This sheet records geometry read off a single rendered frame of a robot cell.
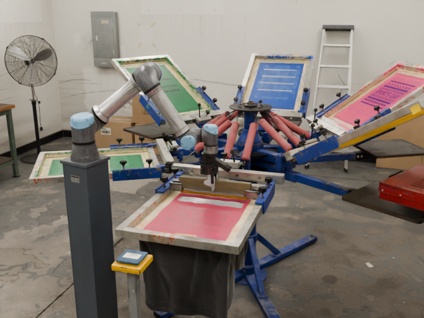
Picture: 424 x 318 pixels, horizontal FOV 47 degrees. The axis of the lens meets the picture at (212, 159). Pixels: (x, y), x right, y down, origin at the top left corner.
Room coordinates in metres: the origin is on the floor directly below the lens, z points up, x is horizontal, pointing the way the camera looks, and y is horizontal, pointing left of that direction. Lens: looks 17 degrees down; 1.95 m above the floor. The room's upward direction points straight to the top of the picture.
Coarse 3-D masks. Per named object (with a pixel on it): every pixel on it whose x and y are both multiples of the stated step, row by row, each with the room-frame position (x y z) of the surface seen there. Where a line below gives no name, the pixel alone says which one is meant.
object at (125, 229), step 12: (168, 192) 2.56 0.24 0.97; (144, 204) 2.33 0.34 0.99; (156, 204) 2.40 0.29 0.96; (132, 216) 2.18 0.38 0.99; (144, 216) 2.26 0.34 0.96; (252, 216) 2.18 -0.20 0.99; (120, 228) 2.05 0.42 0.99; (132, 228) 2.05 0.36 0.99; (240, 228) 2.05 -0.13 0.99; (252, 228) 2.12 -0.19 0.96; (144, 240) 2.00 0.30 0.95; (156, 240) 1.98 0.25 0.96; (168, 240) 1.96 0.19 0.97; (180, 240) 1.95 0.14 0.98; (192, 240) 1.93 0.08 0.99; (204, 240) 1.93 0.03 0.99; (216, 240) 1.93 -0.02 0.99; (240, 240) 1.93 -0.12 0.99; (228, 252) 1.88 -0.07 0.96
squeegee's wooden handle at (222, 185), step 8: (184, 176) 2.58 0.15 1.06; (184, 184) 2.57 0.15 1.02; (192, 184) 2.55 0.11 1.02; (200, 184) 2.54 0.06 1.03; (216, 184) 2.51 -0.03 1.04; (224, 184) 2.50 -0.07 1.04; (232, 184) 2.48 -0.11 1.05; (240, 184) 2.47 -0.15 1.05; (248, 184) 2.46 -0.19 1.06; (232, 192) 2.48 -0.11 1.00; (240, 192) 2.47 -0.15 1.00
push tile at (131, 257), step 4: (124, 252) 1.86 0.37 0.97; (128, 252) 1.85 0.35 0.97; (132, 252) 1.86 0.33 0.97; (136, 252) 1.86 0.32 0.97; (140, 252) 1.86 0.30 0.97; (144, 252) 1.86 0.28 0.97; (120, 256) 1.82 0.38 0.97; (124, 256) 1.82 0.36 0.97; (128, 256) 1.82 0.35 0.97; (132, 256) 1.82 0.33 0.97; (136, 256) 1.82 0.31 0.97; (140, 256) 1.82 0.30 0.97; (144, 256) 1.83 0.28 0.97; (116, 260) 1.79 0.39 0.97; (120, 260) 1.79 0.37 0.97; (124, 260) 1.79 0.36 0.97; (128, 260) 1.79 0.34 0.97; (132, 260) 1.79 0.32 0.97; (136, 260) 1.79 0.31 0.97; (140, 260) 1.79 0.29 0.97; (136, 264) 1.77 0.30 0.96
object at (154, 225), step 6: (180, 192) 2.60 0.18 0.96; (174, 198) 2.51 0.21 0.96; (204, 198) 2.51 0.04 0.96; (210, 198) 2.51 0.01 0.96; (168, 204) 2.42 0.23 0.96; (174, 204) 2.42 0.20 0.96; (186, 204) 2.42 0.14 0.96; (192, 204) 2.42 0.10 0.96; (198, 204) 2.42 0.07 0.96; (204, 204) 2.42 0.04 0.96; (162, 210) 2.34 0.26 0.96; (168, 210) 2.34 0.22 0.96; (156, 216) 2.26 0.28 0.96; (162, 216) 2.26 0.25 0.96; (150, 222) 2.19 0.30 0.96; (156, 222) 2.19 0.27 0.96; (144, 228) 2.12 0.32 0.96; (150, 228) 2.12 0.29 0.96; (156, 228) 2.12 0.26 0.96; (162, 228) 2.12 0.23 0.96; (168, 228) 2.12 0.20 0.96; (174, 228) 2.12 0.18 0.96; (180, 228) 2.12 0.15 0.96; (186, 228) 2.12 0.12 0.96
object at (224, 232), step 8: (224, 200) 2.48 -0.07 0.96; (232, 200) 2.48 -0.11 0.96; (240, 200) 2.48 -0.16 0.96; (248, 200) 2.48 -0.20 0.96; (216, 208) 2.37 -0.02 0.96; (224, 208) 2.37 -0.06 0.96; (232, 208) 2.37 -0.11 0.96; (240, 208) 2.37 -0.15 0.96; (232, 216) 2.26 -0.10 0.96; (240, 216) 2.26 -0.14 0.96; (224, 224) 2.17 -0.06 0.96; (232, 224) 2.17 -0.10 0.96; (192, 232) 2.08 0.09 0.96; (200, 232) 2.08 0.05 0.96; (208, 232) 2.08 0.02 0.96; (216, 232) 2.08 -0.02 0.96; (224, 232) 2.08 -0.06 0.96; (224, 240) 2.00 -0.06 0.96
